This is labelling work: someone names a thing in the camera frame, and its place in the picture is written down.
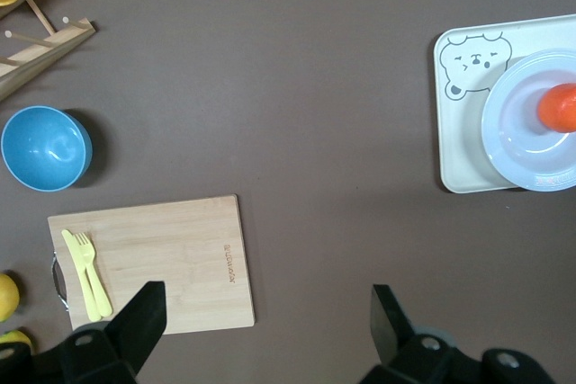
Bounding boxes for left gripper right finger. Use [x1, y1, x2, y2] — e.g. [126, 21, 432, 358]
[359, 283, 483, 384]

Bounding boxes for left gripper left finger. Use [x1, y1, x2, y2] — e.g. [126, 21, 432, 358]
[59, 280, 169, 384]

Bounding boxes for lavender round plate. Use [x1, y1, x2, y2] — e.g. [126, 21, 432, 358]
[481, 48, 576, 192]

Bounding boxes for orange mandarin fruit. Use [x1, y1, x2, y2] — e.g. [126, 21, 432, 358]
[536, 82, 576, 134]

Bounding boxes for yellow plastic fork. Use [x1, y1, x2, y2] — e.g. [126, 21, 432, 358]
[71, 231, 114, 319]

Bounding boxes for bamboo cutting board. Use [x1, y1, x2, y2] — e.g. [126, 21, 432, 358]
[47, 193, 257, 335]

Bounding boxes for yellow plastic knife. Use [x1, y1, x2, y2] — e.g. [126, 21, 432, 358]
[60, 228, 103, 323]

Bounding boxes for green round fruit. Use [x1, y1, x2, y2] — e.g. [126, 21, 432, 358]
[0, 328, 33, 354]

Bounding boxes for yellow lemon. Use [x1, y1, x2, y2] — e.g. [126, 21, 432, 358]
[0, 272, 22, 324]

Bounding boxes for blue bowl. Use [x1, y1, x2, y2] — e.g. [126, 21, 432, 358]
[0, 105, 95, 191]

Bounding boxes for cream bear print tray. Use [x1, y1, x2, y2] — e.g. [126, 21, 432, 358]
[433, 13, 576, 195]

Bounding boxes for wooden mug rack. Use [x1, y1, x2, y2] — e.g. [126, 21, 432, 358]
[0, 0, 98, 103]

